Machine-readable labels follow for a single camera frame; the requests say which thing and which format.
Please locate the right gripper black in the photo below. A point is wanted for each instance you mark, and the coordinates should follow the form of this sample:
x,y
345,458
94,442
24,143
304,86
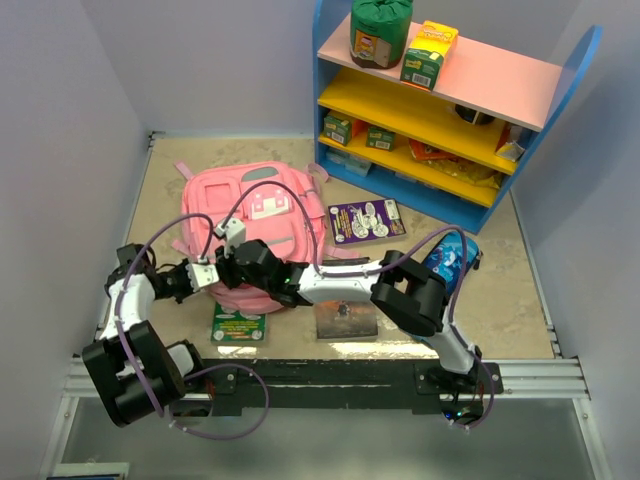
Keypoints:
x,y
223,266

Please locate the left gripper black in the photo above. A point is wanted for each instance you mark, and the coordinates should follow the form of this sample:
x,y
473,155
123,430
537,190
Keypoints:
x,y
182,268

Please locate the Tale of Two Cities book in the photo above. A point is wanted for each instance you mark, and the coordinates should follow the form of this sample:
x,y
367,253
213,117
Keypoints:
x,y
338,321

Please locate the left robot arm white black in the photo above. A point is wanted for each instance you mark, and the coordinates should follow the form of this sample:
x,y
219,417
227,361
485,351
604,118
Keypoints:
x,y
133,372

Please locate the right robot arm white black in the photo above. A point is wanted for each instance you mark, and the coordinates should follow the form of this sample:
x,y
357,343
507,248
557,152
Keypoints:
x,y
409,293

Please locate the orange yellow snack bag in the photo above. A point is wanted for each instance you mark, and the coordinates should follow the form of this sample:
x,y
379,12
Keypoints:
x,y
455,166

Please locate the green coin book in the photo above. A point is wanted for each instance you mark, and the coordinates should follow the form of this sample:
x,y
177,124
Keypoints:
x,y
232,326

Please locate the purple comic book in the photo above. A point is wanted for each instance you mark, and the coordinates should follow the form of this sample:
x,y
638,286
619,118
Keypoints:
x,y
365,221

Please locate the clear blue plastic boxes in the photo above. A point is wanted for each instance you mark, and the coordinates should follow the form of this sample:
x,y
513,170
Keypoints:
x,y
352,163

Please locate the green small box left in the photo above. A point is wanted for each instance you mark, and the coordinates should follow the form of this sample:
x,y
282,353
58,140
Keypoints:
x,y
338,127

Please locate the green small box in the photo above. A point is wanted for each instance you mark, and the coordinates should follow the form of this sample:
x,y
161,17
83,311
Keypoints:
x,y
338,127
380,138

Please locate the green small box right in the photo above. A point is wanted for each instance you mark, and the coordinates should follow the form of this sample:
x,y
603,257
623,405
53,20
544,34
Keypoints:
x,y
380,138

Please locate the blue shark pencil case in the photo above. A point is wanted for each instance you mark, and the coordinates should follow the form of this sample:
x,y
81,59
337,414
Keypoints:
x,y
446,259

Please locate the blue yellow pink shelf unit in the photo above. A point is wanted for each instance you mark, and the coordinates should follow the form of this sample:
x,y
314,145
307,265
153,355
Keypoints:
x,y
514,88

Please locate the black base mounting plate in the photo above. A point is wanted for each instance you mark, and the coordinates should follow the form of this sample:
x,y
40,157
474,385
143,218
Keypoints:
x,y
232,386

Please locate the yellow green carton box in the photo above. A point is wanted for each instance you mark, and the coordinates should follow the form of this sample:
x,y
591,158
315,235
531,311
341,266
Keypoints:
x,y
427,54

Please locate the black bowl on shelf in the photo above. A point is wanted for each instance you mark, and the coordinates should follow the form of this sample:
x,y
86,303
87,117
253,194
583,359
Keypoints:
x,y
472,116

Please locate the green wrapped jar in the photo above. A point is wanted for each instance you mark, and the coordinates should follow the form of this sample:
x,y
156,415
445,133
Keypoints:
x,y
379,31

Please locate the small packet on shelf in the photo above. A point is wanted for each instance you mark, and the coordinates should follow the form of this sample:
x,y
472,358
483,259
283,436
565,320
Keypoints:
x,y
513,142

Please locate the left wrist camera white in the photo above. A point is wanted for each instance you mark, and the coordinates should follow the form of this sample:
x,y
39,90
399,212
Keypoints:
x,y
202,275

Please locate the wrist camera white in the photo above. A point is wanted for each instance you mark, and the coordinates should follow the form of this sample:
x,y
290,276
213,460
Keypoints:
x,y
231,233
202,275

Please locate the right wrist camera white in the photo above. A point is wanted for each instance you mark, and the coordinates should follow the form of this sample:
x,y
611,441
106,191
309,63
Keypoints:
x,y
231,233

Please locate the aluminium frame rail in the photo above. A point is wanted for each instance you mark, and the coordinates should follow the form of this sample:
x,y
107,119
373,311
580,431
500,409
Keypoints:
x,y
518,379

